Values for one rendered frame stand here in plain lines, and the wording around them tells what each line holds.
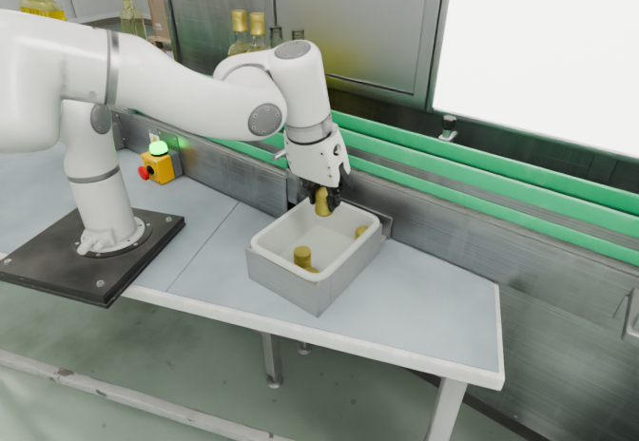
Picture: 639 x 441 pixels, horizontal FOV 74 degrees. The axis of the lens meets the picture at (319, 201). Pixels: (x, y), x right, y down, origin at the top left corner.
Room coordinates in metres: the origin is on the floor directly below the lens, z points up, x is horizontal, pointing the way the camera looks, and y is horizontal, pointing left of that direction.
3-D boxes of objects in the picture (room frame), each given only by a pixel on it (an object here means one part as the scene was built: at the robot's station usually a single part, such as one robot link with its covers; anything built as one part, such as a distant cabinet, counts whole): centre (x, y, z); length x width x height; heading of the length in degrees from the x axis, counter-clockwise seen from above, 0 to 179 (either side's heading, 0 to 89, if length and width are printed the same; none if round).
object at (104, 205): (0.71, 0.44, 0.85); 0.16 x 0.13 x 0.15; 175
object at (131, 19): (1.53, 0.63, 1.01); 0.06 x 0.06 x 0.26; 59
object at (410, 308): (1.35, 0.25, 0.73); 1.58 x 1.52 x 0.04; 73
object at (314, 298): (0.68, -0.01, 0.79); 0.27 x 0.17 x 0.08; 143
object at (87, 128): (0.73, 0.45, 1.01); 0.13 x 0.10 x 0.16; 80
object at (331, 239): (0.65, 0.00, 0.80); 0.22 x 0.17 x 0.09; 143
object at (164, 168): (1.00, 0.42, 0.79); 0.07 x 0.07 x 0.07; 53
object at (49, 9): (1.63, 0.95, 1.02); 0.06 x 0.06 x 0.28; 53
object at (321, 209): (0.65, -0.01, 0.91); 0.04 x 0.04 x 0.04
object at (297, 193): (0.82, 0.03, 0.85); 0.09 x 0.04 x 0.07; 143
